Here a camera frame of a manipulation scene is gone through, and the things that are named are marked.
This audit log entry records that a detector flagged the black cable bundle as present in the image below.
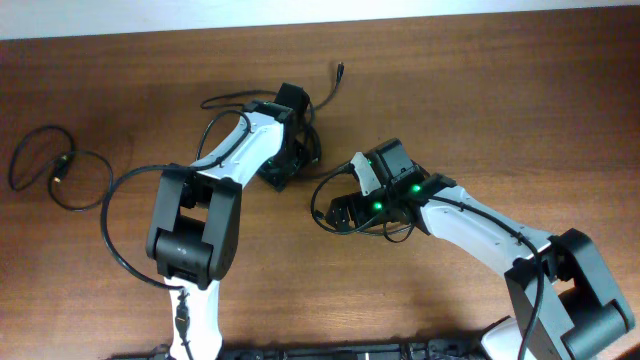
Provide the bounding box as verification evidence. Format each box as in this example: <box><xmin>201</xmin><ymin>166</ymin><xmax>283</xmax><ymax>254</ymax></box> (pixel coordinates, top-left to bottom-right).
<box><xmin>199</xmin><ymin>62</ymin><xmax>346</xmax><ymax>181</ymax></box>

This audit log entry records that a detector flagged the black cable with gold plug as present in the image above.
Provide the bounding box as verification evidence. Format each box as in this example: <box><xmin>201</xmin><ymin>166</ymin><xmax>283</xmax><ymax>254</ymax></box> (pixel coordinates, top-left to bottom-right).
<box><xmin>8</xmin><ymin>124</ymin><xmax>115</xmax><ymax>213</ymax></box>

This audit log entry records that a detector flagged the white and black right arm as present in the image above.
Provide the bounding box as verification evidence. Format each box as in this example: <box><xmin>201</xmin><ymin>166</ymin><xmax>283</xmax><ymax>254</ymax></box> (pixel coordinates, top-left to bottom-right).
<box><xmin>311</xmin><ymin>138</ymin><xmax>635</xmax><ymax>359</ymax></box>

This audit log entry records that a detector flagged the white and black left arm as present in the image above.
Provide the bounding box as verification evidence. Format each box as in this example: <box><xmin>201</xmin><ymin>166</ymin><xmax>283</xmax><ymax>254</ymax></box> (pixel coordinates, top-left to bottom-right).
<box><xmin>146</xmin><ymin>83</ymin><xmax>311</xmax><ymax>359</ymax></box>

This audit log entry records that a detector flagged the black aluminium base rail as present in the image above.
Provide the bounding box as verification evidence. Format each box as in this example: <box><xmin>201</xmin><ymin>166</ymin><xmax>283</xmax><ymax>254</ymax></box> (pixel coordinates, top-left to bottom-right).
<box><xmin>109</xmin><ymin>339</ymin><xmax>491</xmax><ymax>360</ymax></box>

